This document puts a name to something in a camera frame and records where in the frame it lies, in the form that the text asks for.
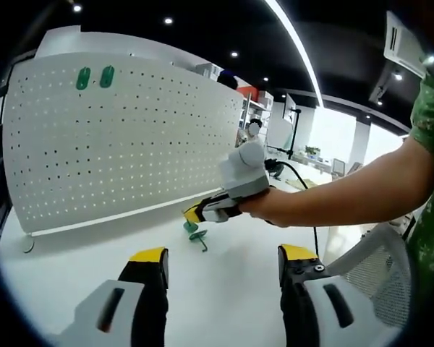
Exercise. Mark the monitor on tripod stand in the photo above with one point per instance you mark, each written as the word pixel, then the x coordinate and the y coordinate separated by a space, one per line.
pixel 289 106

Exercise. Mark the long ceiling light strip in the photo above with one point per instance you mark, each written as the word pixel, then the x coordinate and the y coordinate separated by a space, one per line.
pixel 300 47

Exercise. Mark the person's right hand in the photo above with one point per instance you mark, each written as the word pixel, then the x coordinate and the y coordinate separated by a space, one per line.
pixel 271 206

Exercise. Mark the potted green plant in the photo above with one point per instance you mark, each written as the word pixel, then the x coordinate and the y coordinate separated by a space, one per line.
pixel 312 150

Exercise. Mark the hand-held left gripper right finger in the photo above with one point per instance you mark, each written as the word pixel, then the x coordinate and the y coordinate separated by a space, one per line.
pixel 325 311

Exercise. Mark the white perforated mounting plate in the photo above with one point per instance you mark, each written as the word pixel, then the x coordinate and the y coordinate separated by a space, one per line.
pixel 123 152

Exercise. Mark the green hook assembly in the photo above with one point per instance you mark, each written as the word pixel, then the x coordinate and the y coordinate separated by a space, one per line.
pixel 83 77
pixel 106 76
pixel 199 235
pixel 189 227

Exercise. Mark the ceiling air conditioner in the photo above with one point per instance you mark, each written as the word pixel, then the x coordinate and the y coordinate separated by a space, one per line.
pixel 405 43

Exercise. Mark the black tripod stand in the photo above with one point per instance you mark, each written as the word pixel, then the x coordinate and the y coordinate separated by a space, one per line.
pixel 293 133

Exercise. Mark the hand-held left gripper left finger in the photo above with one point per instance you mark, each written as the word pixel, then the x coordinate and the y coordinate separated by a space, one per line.
pixel 97 314

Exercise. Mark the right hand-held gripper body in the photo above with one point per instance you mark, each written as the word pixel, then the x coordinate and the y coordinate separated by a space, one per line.
pixel 244 173

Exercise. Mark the white mesh office chair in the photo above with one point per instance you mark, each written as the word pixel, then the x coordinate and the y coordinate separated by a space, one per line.
pixel 379 267

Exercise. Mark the white storage shelf unit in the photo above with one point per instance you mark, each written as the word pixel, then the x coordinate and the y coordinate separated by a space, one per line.
pixel 265 105

